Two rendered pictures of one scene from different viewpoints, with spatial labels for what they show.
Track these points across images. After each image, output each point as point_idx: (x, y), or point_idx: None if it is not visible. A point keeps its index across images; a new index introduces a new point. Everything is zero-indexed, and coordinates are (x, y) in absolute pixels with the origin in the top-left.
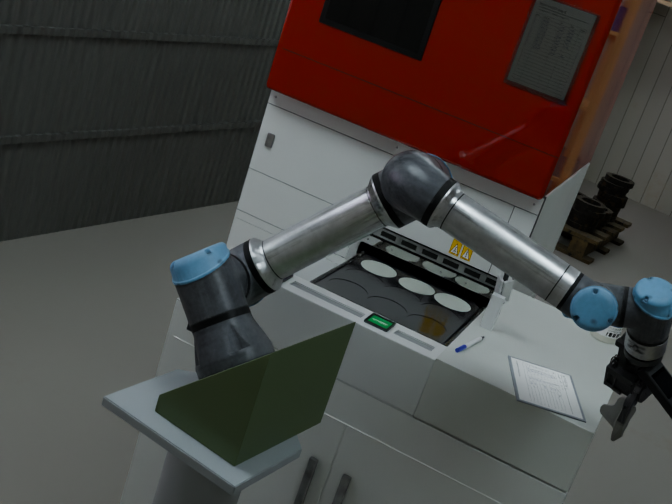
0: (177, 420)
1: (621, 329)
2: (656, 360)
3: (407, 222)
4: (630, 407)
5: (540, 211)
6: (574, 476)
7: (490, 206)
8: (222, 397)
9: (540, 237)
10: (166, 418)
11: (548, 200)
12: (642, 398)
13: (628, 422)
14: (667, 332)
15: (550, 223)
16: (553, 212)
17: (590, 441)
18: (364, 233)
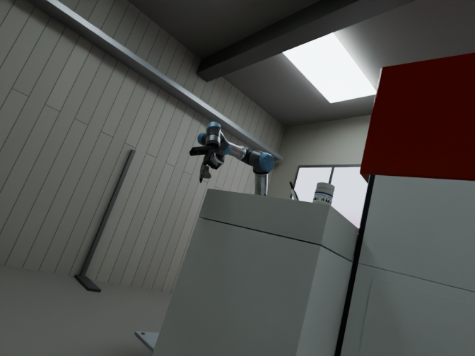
0: None
1: (317, 194)
2: (206, 144)
3: (254, 169)
4: (201, 164)
5: (371, 182)
6: (201, 208)
7: None
8: None
9: (421, 215)
10: None
11: (388, 179)
12: (203, 160)
13: (201, 171)
14: (207, 133)
15: (451, 212)
16: (442, 201)
17: (206, 191)
18: (255, 180)
